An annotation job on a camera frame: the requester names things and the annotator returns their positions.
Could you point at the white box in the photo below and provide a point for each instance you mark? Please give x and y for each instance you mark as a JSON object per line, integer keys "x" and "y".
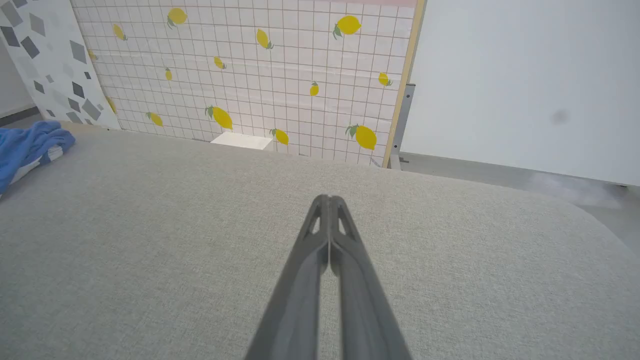
{"x": 242, "y": 141}

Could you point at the lemon print grid panel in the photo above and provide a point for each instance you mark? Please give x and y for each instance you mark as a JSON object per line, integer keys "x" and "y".
{"x": 250, "y": 75}

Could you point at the white panel with grey diamonds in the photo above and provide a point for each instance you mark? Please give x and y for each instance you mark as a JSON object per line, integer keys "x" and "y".
{"x": 50, "y": 60}

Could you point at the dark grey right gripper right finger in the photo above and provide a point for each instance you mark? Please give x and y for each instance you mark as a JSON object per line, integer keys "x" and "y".
{"x": 367, "y": 305}

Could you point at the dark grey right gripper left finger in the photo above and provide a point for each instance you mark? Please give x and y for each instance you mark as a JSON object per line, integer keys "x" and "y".
{"x": 295, "y": 300}

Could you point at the blue shorts with white stripe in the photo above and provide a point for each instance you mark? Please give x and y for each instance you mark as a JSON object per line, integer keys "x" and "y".
{"x": 22, "y": 147}

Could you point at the grey metal panel stand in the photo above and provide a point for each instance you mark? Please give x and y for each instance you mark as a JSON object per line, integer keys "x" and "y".
{"x": 402, "y": 125}

